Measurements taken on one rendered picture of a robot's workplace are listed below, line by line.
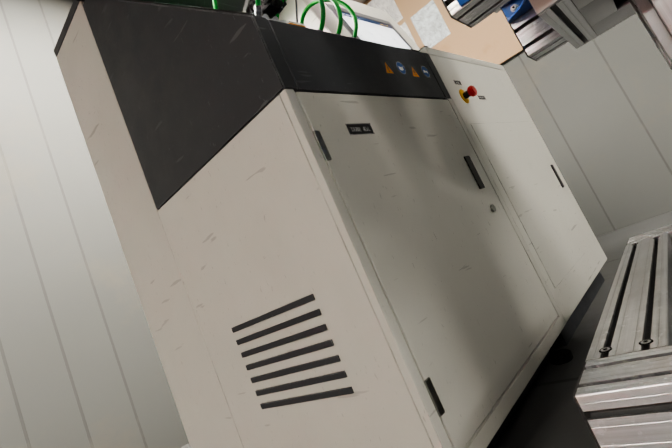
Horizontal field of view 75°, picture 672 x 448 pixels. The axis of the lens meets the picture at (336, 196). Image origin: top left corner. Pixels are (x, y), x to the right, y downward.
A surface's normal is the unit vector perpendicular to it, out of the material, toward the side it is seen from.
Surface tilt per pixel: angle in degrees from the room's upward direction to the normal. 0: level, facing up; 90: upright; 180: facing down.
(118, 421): 90
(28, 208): 90
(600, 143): 90
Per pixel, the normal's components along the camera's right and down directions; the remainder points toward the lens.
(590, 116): -0.60, 0.12
